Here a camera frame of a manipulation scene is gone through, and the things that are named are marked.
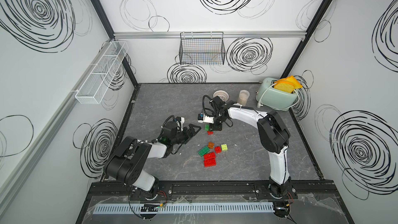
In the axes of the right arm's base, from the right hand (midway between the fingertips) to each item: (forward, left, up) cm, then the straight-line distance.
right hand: (211, 125), depth 94 cm
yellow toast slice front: (+18, -43, +17) cm, 50 cm away
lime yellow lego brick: (-13, -7, -1) cm, 15 cm away
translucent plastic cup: (+19, -21, +6) cm, 29 cm away
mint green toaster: (+17, -35, +10) cm, 40 cm away
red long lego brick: (-18, +1, -1) cm, 18 cm away
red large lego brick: (-20, +1, -2) cm, 20 cm away
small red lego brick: (-4, +1, -2) cm, 4 cm away
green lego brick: (-3, +2, +4) cm, 6 cm away
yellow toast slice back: (+22, -47, +19) cm, 56 cm away
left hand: (-7, +8, +4) cm, 11 cm away
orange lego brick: (-12, 0, -1) cm, 12 cm away
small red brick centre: (-14, -4, -2) cm, 15 cm away
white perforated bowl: (+25, -8, +1) cm, 26 cm away
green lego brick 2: (-15, +5, -2) cm, 16 cm away
